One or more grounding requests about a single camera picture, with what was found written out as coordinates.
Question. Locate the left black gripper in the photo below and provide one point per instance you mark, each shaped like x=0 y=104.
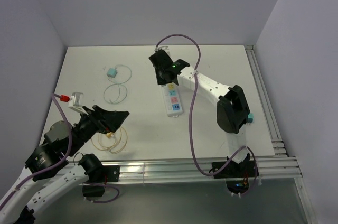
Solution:
x=106 y=121

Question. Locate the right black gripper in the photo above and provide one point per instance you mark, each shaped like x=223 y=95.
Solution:
x=160 y=81

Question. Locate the teal usb charger plug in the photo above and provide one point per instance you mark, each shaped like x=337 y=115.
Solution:
x=250 y=118

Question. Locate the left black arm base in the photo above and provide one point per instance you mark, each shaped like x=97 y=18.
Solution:
x=109 y=174

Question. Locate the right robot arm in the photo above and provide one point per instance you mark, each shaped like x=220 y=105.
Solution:
x=230 y=102

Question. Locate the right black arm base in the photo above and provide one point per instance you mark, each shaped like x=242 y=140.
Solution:
x=239 y=175

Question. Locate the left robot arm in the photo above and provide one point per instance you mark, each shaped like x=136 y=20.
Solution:
x=30 y=194

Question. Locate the light blue charger plug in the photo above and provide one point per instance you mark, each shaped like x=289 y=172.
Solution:
x=112 y=72

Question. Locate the white multicolour power strip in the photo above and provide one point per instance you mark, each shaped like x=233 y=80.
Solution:
x=171 y=99

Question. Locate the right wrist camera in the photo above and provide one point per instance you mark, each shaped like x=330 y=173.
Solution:
x=164 y=48

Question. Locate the aluminium right rail frame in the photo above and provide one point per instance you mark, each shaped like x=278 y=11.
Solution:
x=276 y=138

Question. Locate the aluminium rail frame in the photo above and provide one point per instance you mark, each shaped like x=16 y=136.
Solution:
x=150 y=172
x=276 y=138

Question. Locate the aluminium front rail frame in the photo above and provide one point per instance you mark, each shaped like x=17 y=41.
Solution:
x=150 y=172

